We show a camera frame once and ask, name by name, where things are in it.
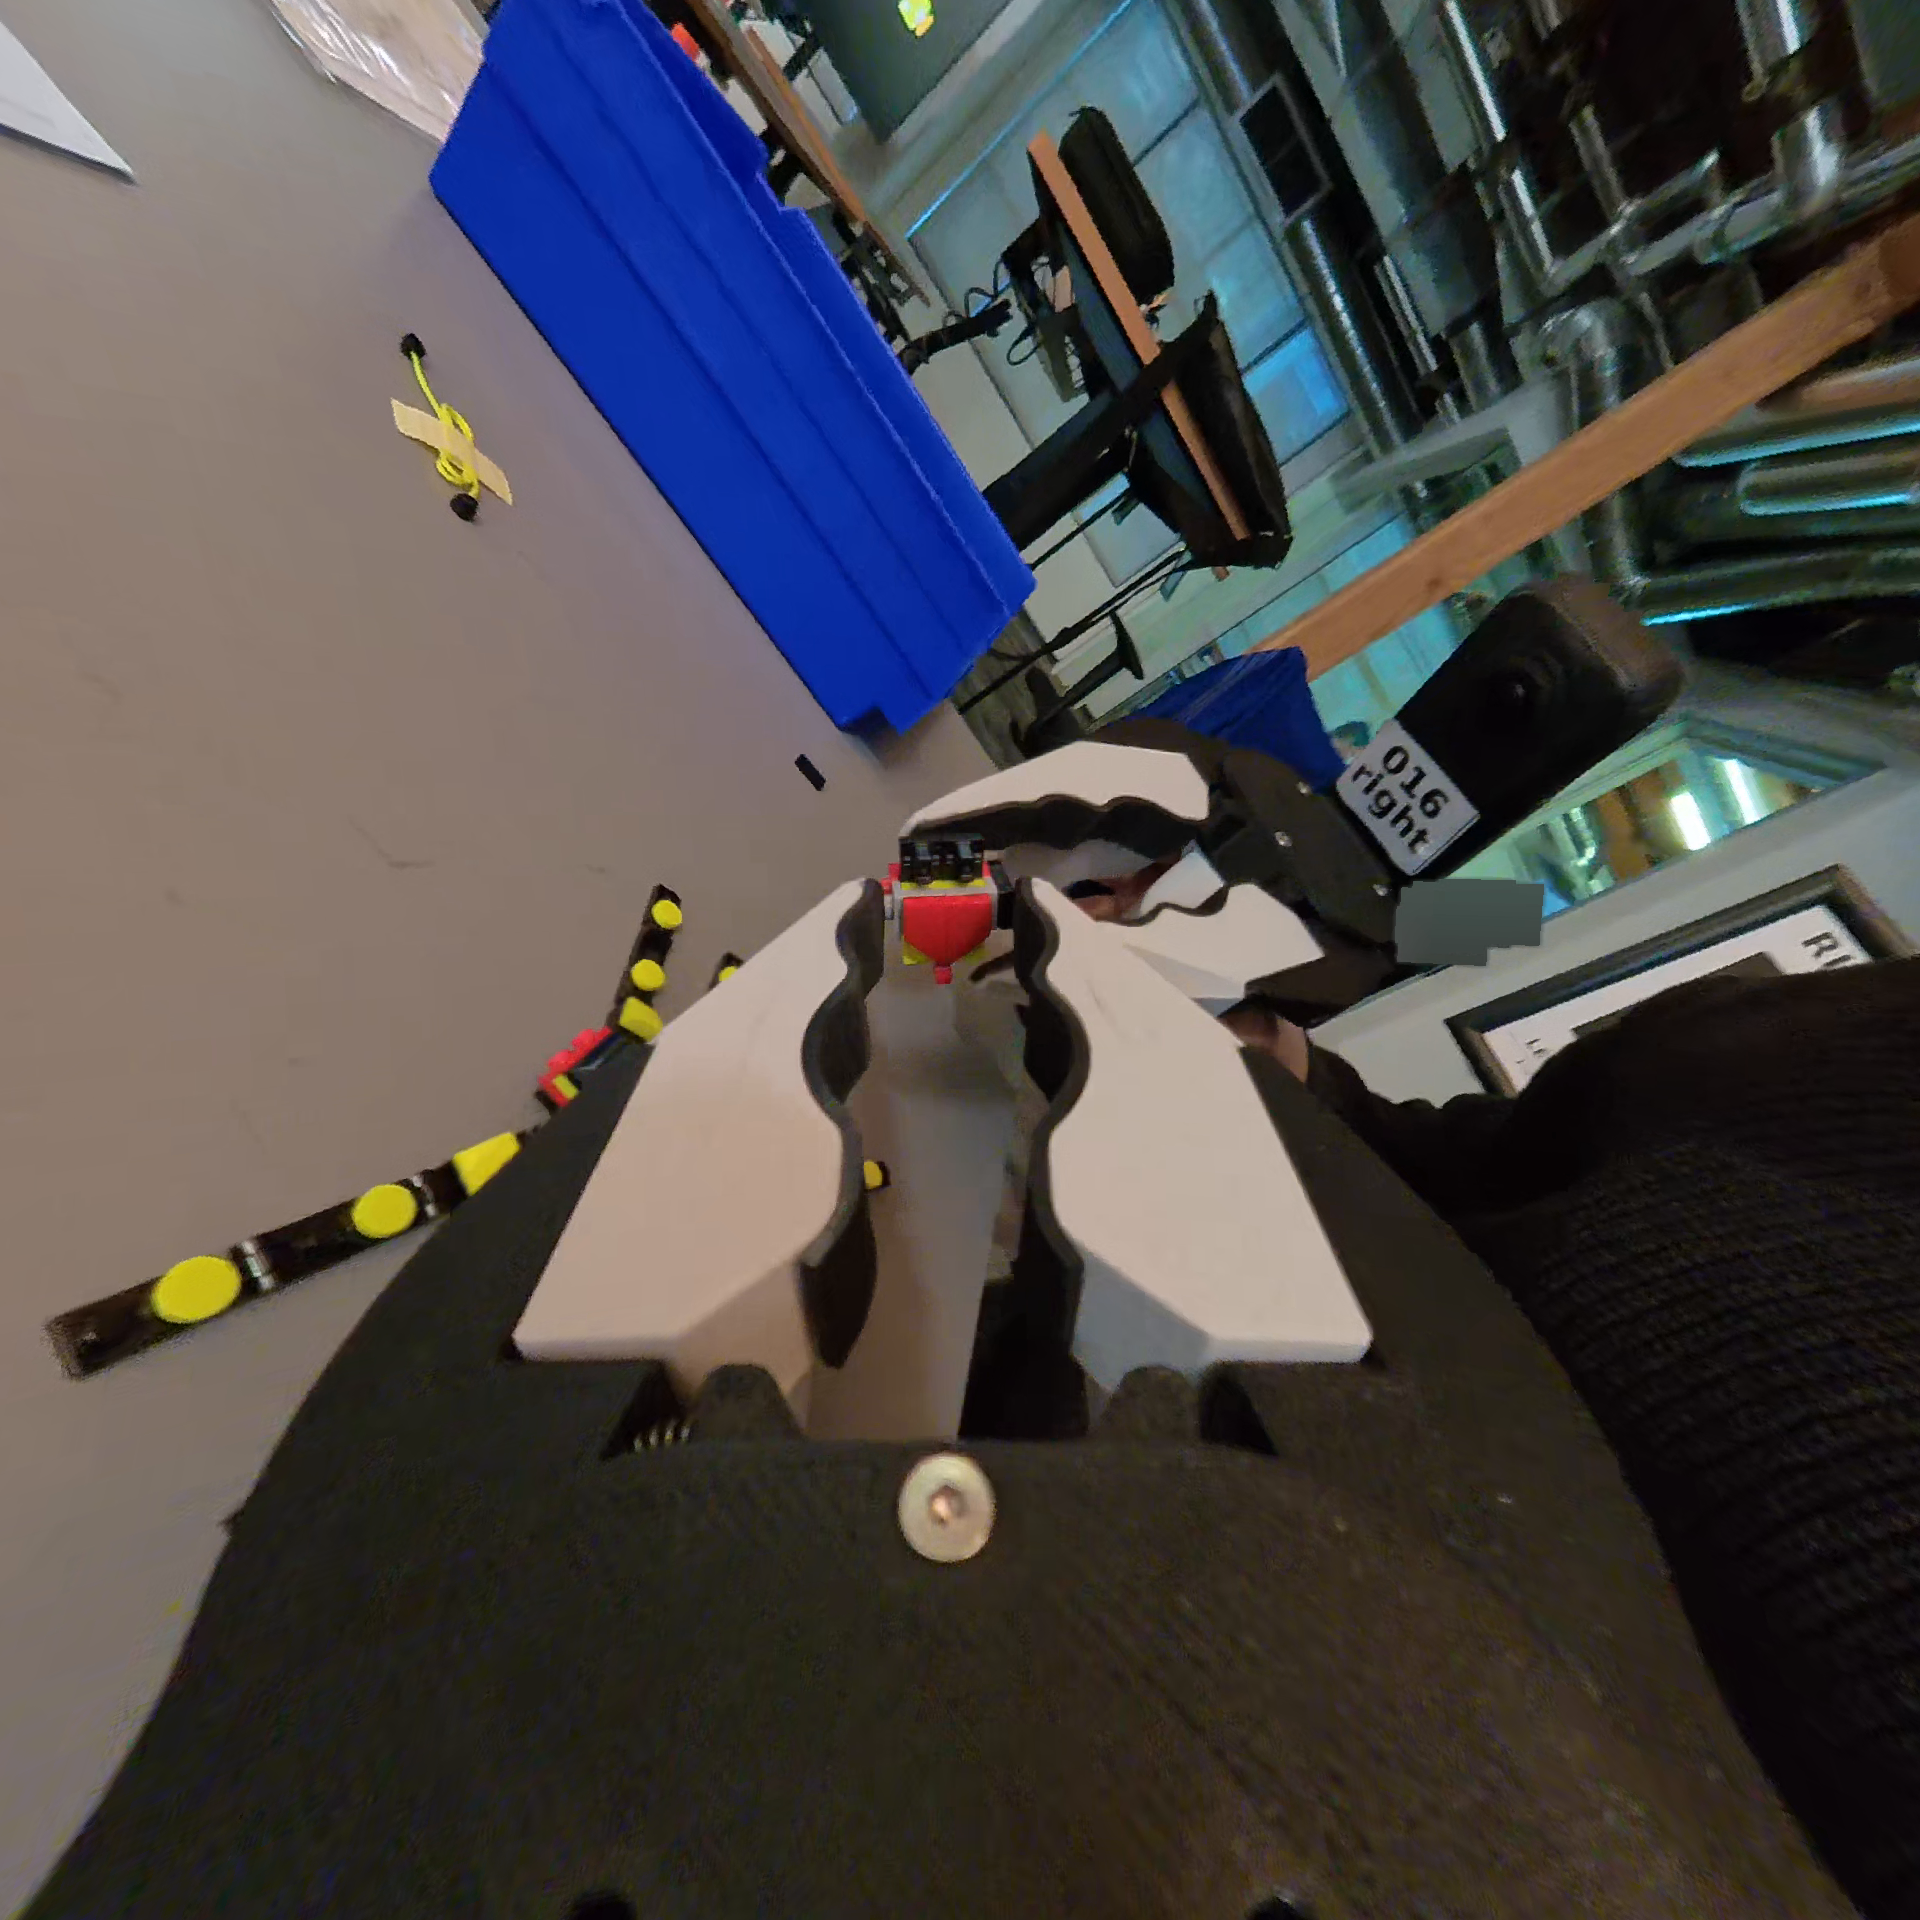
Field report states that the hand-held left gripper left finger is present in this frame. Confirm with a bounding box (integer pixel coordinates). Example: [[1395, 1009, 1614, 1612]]
[[508, 877, 893, 1405]]

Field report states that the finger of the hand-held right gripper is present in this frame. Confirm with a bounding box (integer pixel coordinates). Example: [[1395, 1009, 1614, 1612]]
[[1036, 846, 1332, 1009], [898, 738, 1221, 868]]

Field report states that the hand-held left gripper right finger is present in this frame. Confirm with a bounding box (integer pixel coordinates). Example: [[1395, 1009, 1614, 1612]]
[[1010, 882, 1377, 1401]]

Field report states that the red yellow black lego model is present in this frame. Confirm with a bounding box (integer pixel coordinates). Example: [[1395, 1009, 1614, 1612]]
[[884, 832, 1010, 987]]

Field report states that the blue fabric cover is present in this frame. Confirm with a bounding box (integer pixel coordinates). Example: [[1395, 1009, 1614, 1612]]
[[1156, 647, 1350, 794]]

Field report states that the black framed sign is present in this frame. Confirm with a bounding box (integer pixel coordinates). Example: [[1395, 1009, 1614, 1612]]
[[1445, 868, 1915, 1105]]

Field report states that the wooden standing desk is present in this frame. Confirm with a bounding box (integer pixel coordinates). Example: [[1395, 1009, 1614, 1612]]
[[975, 126, 1292, 579]]

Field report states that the black bag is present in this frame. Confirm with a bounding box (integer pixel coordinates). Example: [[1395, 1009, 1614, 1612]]
[[1059, 108, 1177, 300]]

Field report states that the blue plastic bin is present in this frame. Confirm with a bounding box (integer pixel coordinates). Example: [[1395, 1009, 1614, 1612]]
[[431, 0, 1041, 738]]

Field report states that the large black monitor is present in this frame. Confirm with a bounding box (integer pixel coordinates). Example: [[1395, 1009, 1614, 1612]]
[[809, 0, 1023, 145]]

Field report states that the clear plastic bag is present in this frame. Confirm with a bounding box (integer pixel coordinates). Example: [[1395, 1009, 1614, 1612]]
[[271, 0, 489, 145]]

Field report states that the white paper sheet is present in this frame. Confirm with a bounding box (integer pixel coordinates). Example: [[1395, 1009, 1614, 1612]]
[[0, 17, 137, 187]]

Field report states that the yellow cord with tape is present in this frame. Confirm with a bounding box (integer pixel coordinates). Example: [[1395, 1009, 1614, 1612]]
[[389, 332, 515, 524]]

